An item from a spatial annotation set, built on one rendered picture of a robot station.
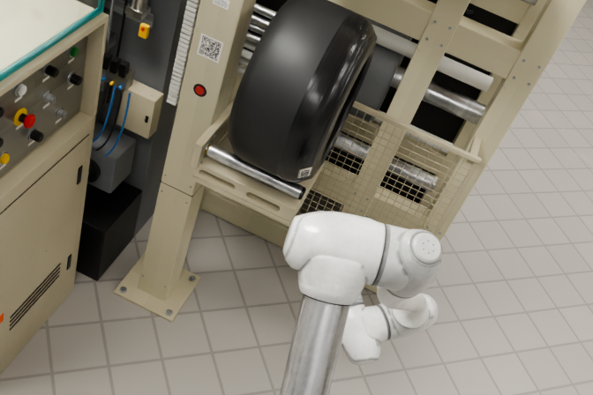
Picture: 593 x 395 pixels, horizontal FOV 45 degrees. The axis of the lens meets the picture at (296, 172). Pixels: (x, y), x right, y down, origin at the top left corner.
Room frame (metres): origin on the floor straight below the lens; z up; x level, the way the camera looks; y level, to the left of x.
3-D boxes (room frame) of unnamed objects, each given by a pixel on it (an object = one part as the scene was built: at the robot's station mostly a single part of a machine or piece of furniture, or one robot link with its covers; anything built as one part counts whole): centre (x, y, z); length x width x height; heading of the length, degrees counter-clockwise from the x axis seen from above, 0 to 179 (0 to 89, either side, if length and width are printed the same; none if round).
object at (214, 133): (1.93, 0.29, 0.90); 0.40 x 0.03 x 0.10; 173
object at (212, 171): (1.77, 0.13, 0.83); 0.36 x 0.09 x 0.06; 83
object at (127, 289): (1.92, 0.37, 0.01); 0.27 x 0.27 x 0.02; 83
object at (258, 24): (2.31, 0.29, 1.05); 0.20 x 0.15 x 0.30; 83
